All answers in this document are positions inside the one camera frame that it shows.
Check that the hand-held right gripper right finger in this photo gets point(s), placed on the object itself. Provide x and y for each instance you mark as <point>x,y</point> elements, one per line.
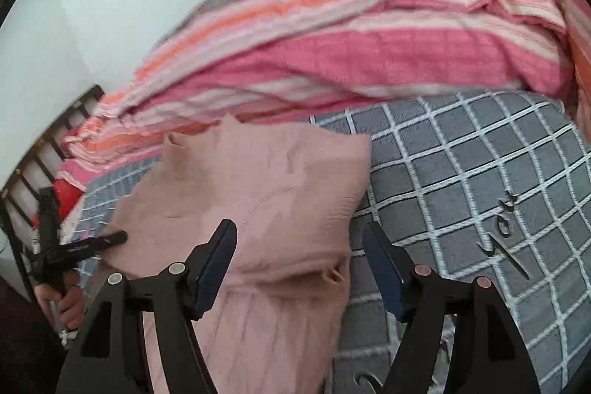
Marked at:
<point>383,271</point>

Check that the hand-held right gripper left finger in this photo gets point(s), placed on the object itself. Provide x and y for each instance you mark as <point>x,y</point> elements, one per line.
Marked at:
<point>214,269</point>

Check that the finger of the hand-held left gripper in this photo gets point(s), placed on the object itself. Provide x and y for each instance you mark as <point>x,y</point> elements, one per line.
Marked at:
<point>97,242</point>

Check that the pink knit sweater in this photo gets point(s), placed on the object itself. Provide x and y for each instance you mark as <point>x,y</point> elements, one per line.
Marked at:
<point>277,191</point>

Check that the person's left hand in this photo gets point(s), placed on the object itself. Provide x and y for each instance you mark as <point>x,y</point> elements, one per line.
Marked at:
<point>64,308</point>

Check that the red cloth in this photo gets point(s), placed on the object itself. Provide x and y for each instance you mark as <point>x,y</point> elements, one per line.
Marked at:
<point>69,195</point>

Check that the grey checked bedsheet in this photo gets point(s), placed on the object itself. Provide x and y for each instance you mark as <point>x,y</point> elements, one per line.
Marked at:
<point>461,168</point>

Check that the dark wooden headboard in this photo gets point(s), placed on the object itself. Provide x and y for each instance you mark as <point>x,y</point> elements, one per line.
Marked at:
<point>92,94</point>

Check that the pink orange striped blanket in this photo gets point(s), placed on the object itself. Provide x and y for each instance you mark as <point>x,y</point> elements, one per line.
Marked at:
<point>346,52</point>

